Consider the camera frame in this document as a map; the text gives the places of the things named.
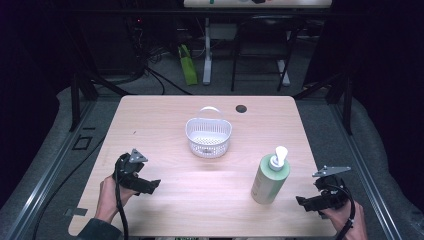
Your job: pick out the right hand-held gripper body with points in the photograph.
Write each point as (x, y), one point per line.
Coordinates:
(330, 190)

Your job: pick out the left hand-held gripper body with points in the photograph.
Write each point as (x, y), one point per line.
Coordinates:
(128, 171)

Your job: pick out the person's left hand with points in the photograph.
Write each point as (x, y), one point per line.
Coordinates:
(110, 200)

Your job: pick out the person's right hand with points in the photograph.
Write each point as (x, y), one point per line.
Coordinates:
(346, 221)

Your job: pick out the green pump bottle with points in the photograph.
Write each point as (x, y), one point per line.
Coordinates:
(268, 181)

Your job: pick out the grey tape strip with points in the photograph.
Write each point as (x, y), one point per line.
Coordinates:
(76, 212)

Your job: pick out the white plastic basket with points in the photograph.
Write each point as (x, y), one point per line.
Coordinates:
(208, 135)

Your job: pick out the black metal stand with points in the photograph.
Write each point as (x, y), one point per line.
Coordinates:
(76, 100)
(346, 100)

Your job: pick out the green bag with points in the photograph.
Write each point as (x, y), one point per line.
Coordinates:
(188, 65)

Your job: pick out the white desk leg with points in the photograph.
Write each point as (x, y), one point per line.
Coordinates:
(207, 60)

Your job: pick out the black chair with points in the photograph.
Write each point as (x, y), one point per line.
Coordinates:
(263, 40)

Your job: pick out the aluminium floor rail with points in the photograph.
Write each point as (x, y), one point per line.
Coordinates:
(43, 176)
(366, 173)

